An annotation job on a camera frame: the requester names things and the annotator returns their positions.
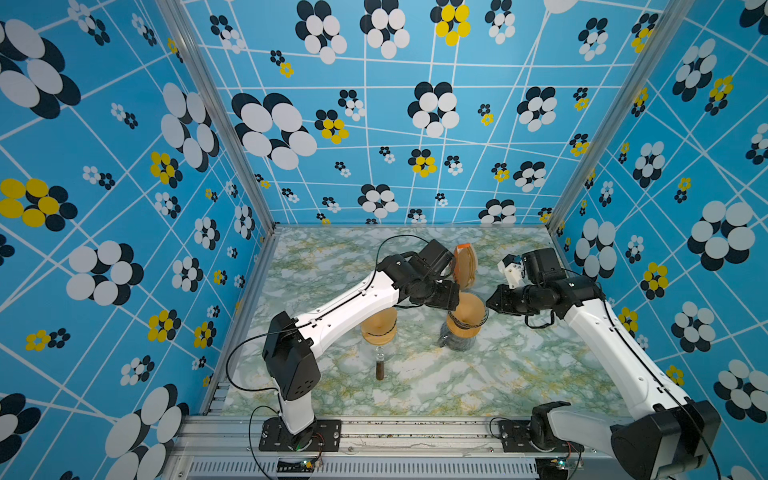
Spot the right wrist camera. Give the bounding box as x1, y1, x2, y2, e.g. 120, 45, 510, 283
497, 254, 526, 289

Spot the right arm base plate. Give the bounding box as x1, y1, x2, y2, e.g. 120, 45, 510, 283
490, 417, 584, 456

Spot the grey glass pitcher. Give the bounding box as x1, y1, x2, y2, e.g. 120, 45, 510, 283
437, 331, 476, 352

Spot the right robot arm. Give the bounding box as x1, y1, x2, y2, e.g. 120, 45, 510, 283
486, 248, 721, 479

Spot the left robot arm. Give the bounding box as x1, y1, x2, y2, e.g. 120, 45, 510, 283
262, 240, 460, 449

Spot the orange coffee filter pack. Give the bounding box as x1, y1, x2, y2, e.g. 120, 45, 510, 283
453, 243, 478, 290

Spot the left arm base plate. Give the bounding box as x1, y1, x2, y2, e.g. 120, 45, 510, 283
258, 417, 342, 453

